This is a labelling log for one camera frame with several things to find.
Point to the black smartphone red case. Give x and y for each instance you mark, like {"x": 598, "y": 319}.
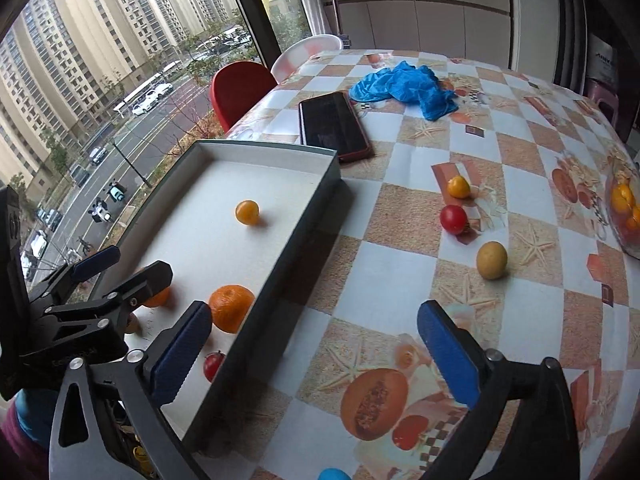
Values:
{"x": 332, "y": 127}

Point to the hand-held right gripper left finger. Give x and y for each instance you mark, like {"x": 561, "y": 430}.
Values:
{"x": 180, "y": 355}

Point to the blue disposable gloves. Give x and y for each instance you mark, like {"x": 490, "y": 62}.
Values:
{"x": 405, "y": 87}

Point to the person's left forearm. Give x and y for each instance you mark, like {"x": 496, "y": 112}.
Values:
{"x": 30, "y": 420}

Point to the small orange kumquat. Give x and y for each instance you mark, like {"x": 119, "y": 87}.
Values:
{"x": 458, "y": 187}
{"x": 247, "y": 212}

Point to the grey shallow box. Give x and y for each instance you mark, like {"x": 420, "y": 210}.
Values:
{"x": 210, "y": 240}

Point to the white chair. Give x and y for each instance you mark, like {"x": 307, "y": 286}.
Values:
{"x": 300, "y": 52}

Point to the large orange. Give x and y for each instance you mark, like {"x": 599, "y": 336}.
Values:
{"x": 231, "y": 308}

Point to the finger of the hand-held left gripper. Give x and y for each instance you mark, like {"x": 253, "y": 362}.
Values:
{"x": 95, "y": 262}
{"x": 150, "y": 280}

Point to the small orange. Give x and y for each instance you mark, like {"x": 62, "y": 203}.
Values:
{"x": 634, "y": 220}
{"x": 160, "y": 298}

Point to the glass bowl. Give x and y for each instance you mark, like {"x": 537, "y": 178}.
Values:
{"x": 622, "y": 245}

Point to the red chair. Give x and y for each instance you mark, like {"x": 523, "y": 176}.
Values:
{"x": 240, "y": 87}

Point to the red cherry tomato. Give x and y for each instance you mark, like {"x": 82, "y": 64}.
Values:
{"x": 214, "y": 366}
{"x": 454, "y": 219}

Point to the pink stool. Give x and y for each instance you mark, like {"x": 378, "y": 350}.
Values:
{"x": 600, "y": 95}

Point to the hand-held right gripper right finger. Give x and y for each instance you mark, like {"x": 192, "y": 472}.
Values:
{"x": 447, "y": 355}

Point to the white paper bag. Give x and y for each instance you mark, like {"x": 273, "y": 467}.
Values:
{"x": 602, "y": 60}

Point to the light blue round object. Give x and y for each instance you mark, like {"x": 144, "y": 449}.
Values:
{"x": 332, "y": 474}

